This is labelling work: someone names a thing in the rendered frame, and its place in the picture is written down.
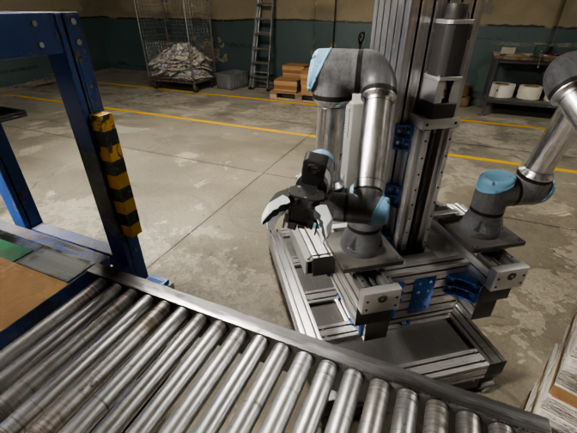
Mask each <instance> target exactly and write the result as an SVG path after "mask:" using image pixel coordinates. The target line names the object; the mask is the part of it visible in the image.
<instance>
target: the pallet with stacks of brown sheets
mask: <svg viewBox="0 0 577 433"><path fill-rule="evenodd" d="M309 67H310V64H297V63H288V64H284V65H283V66H282V76H279V77H278V78H276V79H273V80H274V89H273V90H271V91H270V99H275V100H284V101H300V102H308V103H316V102H315V101H307V100H304V95H305V96H313V92H310V91H308V90H307V78H308V71H309ZM282 94H288V95H295V98H294V99H289V98H281V97H278V95H282Z"/></svg>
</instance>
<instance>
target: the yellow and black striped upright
mask: <svg viewBox="0 0 577 433"><path fill-rule="evenodd" d="M88 116H89V119H90V123H91V125H92V129H93V132H94V137H95V140H96V143H97V146H98V149H99V152H100V158H101V160H102V164H103V167H104V169H105V173H106V178H107V181H108V185H109V187H110V190H111V194H112V199H113V202H114V205H115V208H116V211H117V214H118V219H119V222H120V226H121V229H122V231H123V235H125V236H128V237H130V238H134V237H135V236H137V235H138V234H140V233H141V232H143V231H142V227H141V223H140V219H139V216H138V213H137V207H136V203H135V199H134V196H133V192H132V189H131V183H130V180H129V176H128V173H127V169H126V166H125V159H124V156H123V152H122V149H121V146H120V142H119V139H118V133H117V129H116V127H115V124H114V120H113V116H112V113H109V112H102V111H100V112H97V113H91V114H89V115H88Z"/></svg>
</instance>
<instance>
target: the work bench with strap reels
mask: <svg viewBox="0 0 577 433"><path fill-rule="evenodd" d="M500 54H507V55H504V56H500ZM532 54H533V53H524V52H516V53H515V54H508V53H501V52H492V56H493V57H492V61H491V64H490V67H489V73H488V76H487V79H486V83H485V86H484V89H483V95H482V98H481V101H480V105H479V106H478V107H481V108H482V110H481V112H480V114H478V115H479V116H485V115H484V111H485V107H486V105H487V102H488V103H499V104H509V105H519V106H529V107H548V108H558V107H555V106H552V105H551V104H550V101H549V100H548V98H547V97H546V95H545V96H540V95H541V93H542V91H543V87H542V86H539V85H533V84H521V85H520V86H519V89H518V92H517V94H514V93H513V92H514V90H515V87H516V84H513V83H510V82H493V81H494V77H495V72H496V68H497V65H498V63H506V64H538V61H539V58H531V57H530V55H532ZM557 57H559V56H554V55H547V54H544V57H543V58H541V59H540V63H539V64H540V65H550V63H551V62H552V61H553V60H554V59H556V58H557Z"/></svg>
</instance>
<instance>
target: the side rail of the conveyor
mask: <svg viewBox="0 0 577 433"><path fill-rule="evenodd" d="M86 273H87V275H88V279H89V281H90V283H92V282H94V281H95V280H96V279H98V278H99V277H102V278H104V279H105V280H106V281H107V282H108V283H109V285H110V286H111V285H112V284H114V283H117V284H120V285H121V286H122V287H123V288H124V290H125V292H126V291H127V290H128V289H134V290H135V291H136V292H137V293H138V294H139V296H140V298H141V297H142V296H144V295H150V296H152V297H153V298H154V299H155V301H156V305H157V304H158V303H159V302H160V301H167V302H169V303H170V304H171V305H172V307H173V312H174V310H175V309H176V308H177V307H183V308H186V309H187V310H188V311H189V313H190V315H191V318H192V317H193V316H194V315H195V314H203V315H204V316H205V317H206V318H207V319H208V321H209V325H208V326H207V327H206V329H205V330H204V331H203V333H202V334H201V335H200V336H199V338H201V337H202V336H203V335H204V333H205V332H206V331H207V330H208V328H209V327H210V326H211V324H212V323H213V322H214V321H215V320H220V321H222V322H223V323H225V324H226V326H227V327H228V332H227V334H226V335H225V336H224V338H223V339H222V341H221V342H220V344H219V345H220V346H221V345H222V343H223V342H224V341H225V339H226V338H227V336H228V335H229V334H230V333H231V332H232V330H233V329H234V328H235V327H239V328H241V329H243V330H244V331H245V332H246V333H247V335H248V340H247V341H246V342H245V344H244V345H243V347H242V348H241V350H240V352H239V353H240V354H242V353H243V352H244V350H245V349H246V347H247V346H248V344H249V343H250V341H251V340H252V338H253V336H254V335H261V336H263V337H265V338H266V339H267V340H268V342H269V347H268V349H267V351H266V352H265V354H264V356H263V357H262V359H261V361H260V362H262V363H264V362H265V360H266V359H267V357H268V356H269V354H270V352H271V350H272V348H273V347H274V345H275V344H276V343H282V344H285V345H286V346H287V347H288V348H289V349H290V350H291V355H290V357H289V359H288V361H287V363H286V365H285V367H284V369H283V371H286V372H288V371H289V368H290V366H291V364H292V362H293V361H294V359H295V355H296V353H297V352H298V351H305V352H307V353H309V354H310V355H311V356H312V357H313V359H314V363H313V366H312V368H311V371H310V373H309V375H308V377H307V380H308V381H313V377H314V376H315V373H316V371H317V368H318V366H319V363H320V362H321V361H322V360H330V361H332V362H334V363H335V364H336V365H337V367H338V372H337V377H336V380H335V382H334V384H333V387H332V390H334V391H336V392H337V391H338V389H339V386H340V383H341V380H342V378H343V374H344V371H345V370H346V369H355V370H357V371H359V372H360V373H361V374H362V375H363V377H364V381H363V384H362V387H361V393H360V396H359V399H358V400H359V401H362V402H365V400H366V397H367V391H368V387H369V383H370V381H371V380H372V379H381V380H384V381H386V382H387V383H388V384H389V385H390V387H391V392H390V397H389V401H388V406H387V410H386V411H387V412H390V413H393V412H394V406H395V402H396V397H397V392H398V390H399V389H402V388H406V389H409V390H412V391H413V392H415V393H416V394H417V395H418V397H419V405H418V412H417V419H416V422H417V423H418V424H421V425H423V421H424V413H425V405H426V402H427V401H428V400H430V399H437V400H440V401H442V402H444V403H445V404H446V405H447V406H448V408H449V421H448V433H455V424H456V413H457V412H460V411H468V412H473V413H475V414H476V415H478V417H480V419H481V433H488V426H489V424H492V423H502V424H506V425H508V426H509V427H510V428H512V429H513V431H514V433H552V432H551V428H550V420H549V419H548V418H546V417H543V416H540V415H537V414H535V413H532V412H528V411H525V410H522V409H520V408H518V407H515V406H511V405H508V404H505V403H502V402H500V401H498V400H495V399H491V398H488V397H485V396H482V395H480V394H477V393H473V392H471V391H468V390H465V389H463V388H460V387H455V386H453V385H450V384H448V383H445V382H443V381H438V380H436V379H433V378H430V377H427V376H425V375H421V374H418V373H416V372H413V371H410V370H407V369H403V368H401V367H398V366H396V365H393V364H390V363H386V362H383V361H380V360H379V359H376V358H373V357H369V356H366V355H363V354H361V353H358V352H355V351H352V350H349V349H346V348H343V347H341V346H338V345H334V344H331V343H329V342H326V341H324V340H321V339H318V338H314V337H311V336H308V335H306V334H304V333H301V332H297V331H294V330H291V329H288V328H286V327H283V326H279V325H277V324H274V323H271V322H269V321H266V320H261V319H259V318H257V317H254V316H251V315H249V314H244V313H241V312H239V311H236V310H234V309H231V308H227V307H224V306H222V305H219V304H216V303H213V302H210V301H207V300H204V299H202V298H199V297H196V296H192V295H189V294H187V293H185V292H182V291H179V290H175V289H172V288H169V287H167V286H164V285H162V284H158V283H155V282H152V281H149V280H147V279H144V278H141V277H138V276H135V275H132V274H130V273H127V272H124V271H120V270H117V269H115V268H112V267H110V266H107V265H102V264H100V263H97V264H95V265H93V266H92V267H90V268H89V269H88V270H86ZM170 315H171V314H170ZM170 315H169V316H170ZM169 316H168V317H169ZM168 317H167V318H168ZM191 318H190V319H189V320H188V321H187V322H186V323H185V325H186V324H187V323H188V322H189V321H190V320H191ZM164 321H165V320H164ZM164 321H163V322H164ZM163 322H162V323H163ZM184 327H185V326H183V327H182V328H181V329H180V331H181V330H182V329H183V328H184Z"/></svg>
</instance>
